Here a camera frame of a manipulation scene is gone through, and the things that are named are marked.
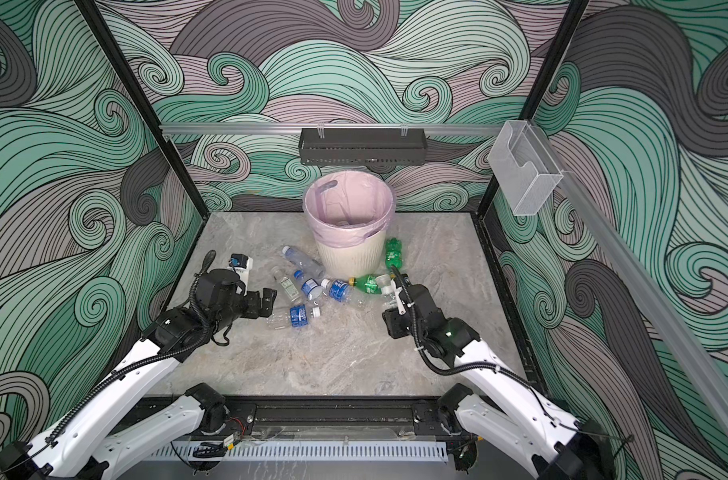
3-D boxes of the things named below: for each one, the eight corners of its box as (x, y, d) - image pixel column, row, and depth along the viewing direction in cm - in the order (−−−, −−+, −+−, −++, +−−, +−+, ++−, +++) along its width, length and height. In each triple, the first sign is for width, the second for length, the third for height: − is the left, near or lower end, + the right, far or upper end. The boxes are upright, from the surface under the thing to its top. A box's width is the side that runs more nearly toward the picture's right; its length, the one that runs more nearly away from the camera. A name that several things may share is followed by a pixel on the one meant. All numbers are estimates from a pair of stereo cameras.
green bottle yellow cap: (348, 295, 98) (348, 287, 94) (348, 282, 101) (348, 274, 97) (380, 295, 98) (381, 287, 94) (379, 282, 101) (380, 274, 97)
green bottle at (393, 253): (386, 271, 105) (387, 262, 100) (384, 247, 112) (385, 237, 108) (401, 271, 105) (403, 262, 100) (399, 247, 112) (400, 237, 108)
